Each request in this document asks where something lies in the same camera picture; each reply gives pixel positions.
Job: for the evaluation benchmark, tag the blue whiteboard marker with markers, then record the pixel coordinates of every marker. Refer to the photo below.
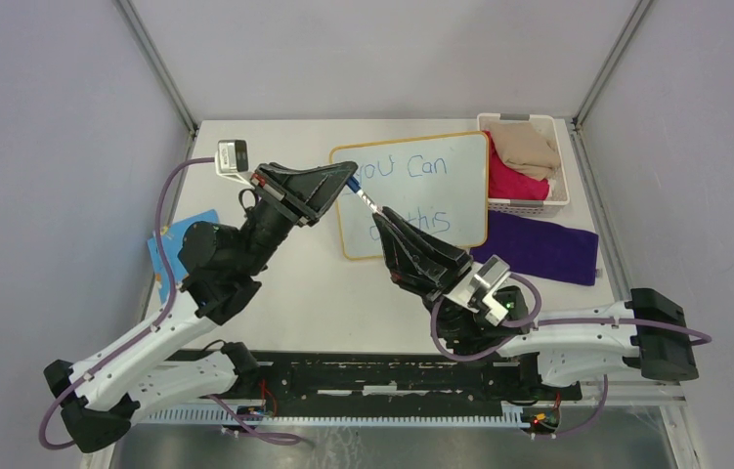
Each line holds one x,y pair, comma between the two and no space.
369,202

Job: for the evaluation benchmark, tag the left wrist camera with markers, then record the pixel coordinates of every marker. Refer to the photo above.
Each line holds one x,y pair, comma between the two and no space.
231,161

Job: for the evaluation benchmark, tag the beige cloth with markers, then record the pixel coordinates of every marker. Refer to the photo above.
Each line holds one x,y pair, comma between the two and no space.
522,148

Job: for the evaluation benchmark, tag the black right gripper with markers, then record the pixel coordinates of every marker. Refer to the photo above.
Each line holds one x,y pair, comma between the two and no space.
407,270

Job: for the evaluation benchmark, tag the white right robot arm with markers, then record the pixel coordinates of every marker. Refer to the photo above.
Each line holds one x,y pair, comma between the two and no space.
648,333

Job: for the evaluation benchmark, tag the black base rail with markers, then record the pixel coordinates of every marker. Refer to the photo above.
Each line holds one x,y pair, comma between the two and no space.
297,384

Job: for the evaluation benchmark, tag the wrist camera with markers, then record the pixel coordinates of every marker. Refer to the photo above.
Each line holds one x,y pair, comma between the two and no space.
231,161
476,289

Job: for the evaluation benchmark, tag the white cable duct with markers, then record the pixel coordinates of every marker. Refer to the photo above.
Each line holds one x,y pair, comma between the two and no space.
212,414

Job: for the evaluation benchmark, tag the yellow framed whiteboard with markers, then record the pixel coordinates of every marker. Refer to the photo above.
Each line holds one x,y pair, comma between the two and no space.
439,184

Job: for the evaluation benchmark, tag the purple cloth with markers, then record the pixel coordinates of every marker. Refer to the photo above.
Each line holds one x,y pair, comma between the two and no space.
540,249

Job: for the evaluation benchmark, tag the blue marker cap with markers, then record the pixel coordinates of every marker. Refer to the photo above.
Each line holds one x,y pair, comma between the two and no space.
353,185

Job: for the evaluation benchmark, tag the blue patterned cloth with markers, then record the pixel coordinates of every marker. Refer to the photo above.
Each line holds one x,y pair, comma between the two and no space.
172,241

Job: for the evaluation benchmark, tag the pink cloth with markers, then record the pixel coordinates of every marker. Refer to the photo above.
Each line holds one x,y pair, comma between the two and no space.
506,183

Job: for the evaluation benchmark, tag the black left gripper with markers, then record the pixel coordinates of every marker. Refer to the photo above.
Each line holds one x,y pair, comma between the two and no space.
310,195

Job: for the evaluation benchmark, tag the white plastic basket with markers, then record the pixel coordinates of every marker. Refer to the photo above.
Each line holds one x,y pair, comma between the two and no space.
558,196

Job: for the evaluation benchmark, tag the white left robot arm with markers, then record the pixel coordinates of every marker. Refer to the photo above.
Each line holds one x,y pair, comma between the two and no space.
99,399

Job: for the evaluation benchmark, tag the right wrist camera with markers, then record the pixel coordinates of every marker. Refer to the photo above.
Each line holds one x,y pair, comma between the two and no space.
476,289

